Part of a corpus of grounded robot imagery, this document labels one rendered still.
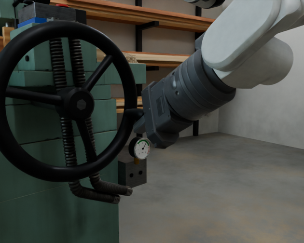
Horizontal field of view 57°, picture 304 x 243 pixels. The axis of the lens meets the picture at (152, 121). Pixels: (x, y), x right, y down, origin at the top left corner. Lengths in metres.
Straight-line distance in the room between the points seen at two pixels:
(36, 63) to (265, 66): 0.41
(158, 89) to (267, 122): 3.70
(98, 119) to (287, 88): 3.38
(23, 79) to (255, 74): 0.41
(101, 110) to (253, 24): 0.53
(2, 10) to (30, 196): 0.45
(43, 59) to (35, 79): 0.04
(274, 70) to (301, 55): 3.49
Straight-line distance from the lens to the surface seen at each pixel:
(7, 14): 0.81
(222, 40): 0.35
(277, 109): 4.04
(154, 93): 0.48
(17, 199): 0.72
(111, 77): 0.79
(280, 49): 0.41
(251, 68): 0.37
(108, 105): 0.78
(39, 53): 0.60
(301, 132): 3.90
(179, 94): 0.41
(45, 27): 0.50
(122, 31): 3.59
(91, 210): 0.83
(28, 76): 0.59
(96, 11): 3.01
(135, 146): 0.78
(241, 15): 0.35
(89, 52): 0.64
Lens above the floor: 0.86
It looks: 9 degrees down
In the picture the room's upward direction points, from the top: straight up
